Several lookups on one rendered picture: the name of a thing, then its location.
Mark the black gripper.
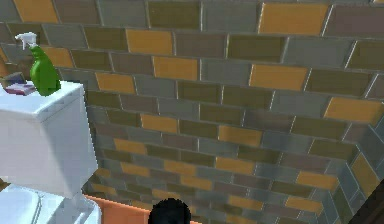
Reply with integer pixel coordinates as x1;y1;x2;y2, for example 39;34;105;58
148;197;193;224

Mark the white toilet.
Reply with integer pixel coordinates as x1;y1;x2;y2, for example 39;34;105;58
0;80;103;224

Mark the green spray bottle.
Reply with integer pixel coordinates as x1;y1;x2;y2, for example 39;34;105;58
15;32;62;98

